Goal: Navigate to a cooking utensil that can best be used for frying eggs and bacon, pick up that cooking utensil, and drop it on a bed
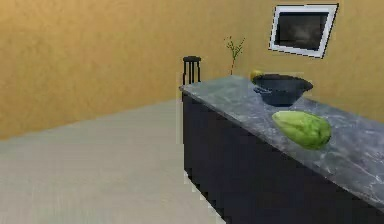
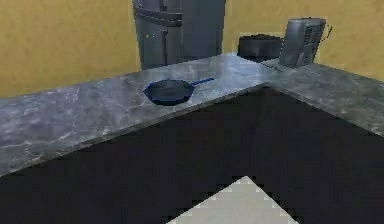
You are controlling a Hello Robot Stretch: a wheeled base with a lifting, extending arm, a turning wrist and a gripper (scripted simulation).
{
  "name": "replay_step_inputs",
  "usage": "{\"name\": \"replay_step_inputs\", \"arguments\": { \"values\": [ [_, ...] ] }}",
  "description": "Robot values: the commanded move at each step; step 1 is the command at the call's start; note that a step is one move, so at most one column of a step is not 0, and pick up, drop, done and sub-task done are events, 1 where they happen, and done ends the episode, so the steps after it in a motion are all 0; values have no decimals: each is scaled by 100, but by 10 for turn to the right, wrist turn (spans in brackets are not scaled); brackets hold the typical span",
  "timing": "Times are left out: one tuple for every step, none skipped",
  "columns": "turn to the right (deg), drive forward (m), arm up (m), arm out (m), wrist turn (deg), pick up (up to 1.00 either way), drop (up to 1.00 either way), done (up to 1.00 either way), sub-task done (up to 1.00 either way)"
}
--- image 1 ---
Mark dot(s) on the dark blue pan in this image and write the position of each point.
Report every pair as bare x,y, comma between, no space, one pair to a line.
281,90

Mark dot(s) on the thin green plant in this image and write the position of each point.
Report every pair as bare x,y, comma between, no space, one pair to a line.
234,53

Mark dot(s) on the black counter with marble top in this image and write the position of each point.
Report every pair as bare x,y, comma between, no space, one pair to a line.
253,173

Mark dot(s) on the yellow-green apple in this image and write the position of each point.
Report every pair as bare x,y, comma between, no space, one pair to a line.
256,74

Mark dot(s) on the green lettuce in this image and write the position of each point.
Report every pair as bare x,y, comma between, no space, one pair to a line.
303,129

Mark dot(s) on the white framed dark picture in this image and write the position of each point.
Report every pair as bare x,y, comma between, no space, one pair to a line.
302,30

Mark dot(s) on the black stool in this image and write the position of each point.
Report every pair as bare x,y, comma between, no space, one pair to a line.
191,68

